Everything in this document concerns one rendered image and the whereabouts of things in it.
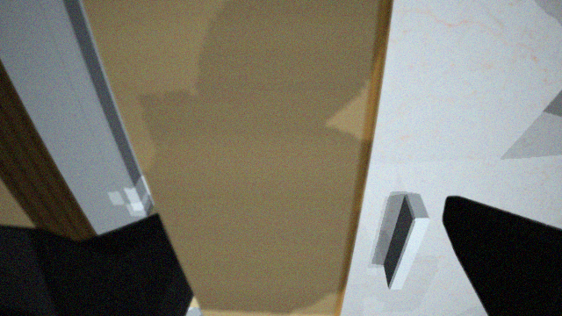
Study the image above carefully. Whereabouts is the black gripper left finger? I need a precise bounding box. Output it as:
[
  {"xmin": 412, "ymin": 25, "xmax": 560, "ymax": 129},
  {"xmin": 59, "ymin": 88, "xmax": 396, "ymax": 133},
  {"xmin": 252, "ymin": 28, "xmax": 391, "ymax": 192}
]
[{"xmin": 0, "ymin": 213, "xmax": 195, "ymax": 316}]

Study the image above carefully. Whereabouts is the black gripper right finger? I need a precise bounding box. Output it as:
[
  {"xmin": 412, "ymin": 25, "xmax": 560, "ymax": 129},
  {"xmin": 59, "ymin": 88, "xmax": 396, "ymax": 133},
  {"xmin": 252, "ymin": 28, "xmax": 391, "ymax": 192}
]
[{"xmin": 442, "ymin": 196, "xmax": 562, "ymax": 316}]

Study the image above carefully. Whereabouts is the small cream block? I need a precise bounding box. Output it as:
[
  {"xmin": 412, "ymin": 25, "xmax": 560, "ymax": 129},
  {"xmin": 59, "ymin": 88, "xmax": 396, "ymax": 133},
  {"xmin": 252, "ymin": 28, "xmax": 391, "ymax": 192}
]
[{"xmin": 149, "ymin": 205, "xmax": 200, "ymax": 307}]

